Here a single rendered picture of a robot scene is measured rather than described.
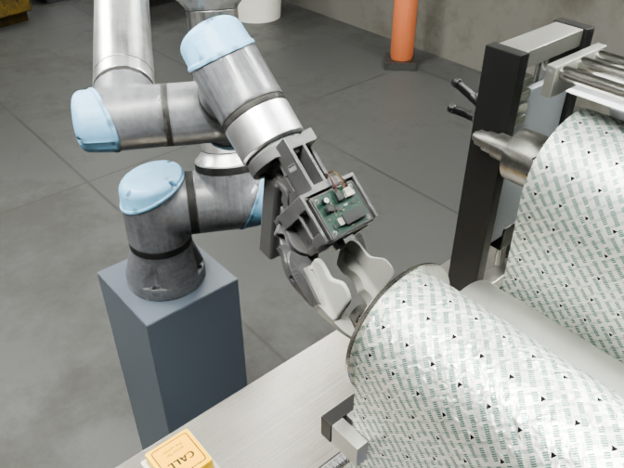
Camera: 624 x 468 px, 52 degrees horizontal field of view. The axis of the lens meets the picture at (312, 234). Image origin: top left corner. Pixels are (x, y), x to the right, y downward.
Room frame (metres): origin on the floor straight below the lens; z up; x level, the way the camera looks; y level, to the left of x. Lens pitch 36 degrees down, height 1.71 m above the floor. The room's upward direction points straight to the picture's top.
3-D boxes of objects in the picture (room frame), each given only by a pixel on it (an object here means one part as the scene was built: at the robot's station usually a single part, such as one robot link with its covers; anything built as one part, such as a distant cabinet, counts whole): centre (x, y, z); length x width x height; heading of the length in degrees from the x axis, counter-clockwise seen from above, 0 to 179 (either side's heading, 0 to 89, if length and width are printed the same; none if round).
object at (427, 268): (0.46, -0.09, 1.25); 0.15 x 0.01 x 0.15; 130
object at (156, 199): (0.97, 0.28, 1.07); 0.13 x 0.12 x 0.14; 102
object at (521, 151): (0.65, -0.26, 1.34); 0.06 x 0.06 x 0.06; 40
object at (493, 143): (0.69, -0.22, 1.34); 0.06 x 0.03 x 0.03; 40
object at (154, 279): (0.96, 0.28, 0.95); 0.15 x 0.15 x 0.10
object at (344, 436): (0.41, -0.04, 1.14); 0.04 x 0.02 x 0.03; 40
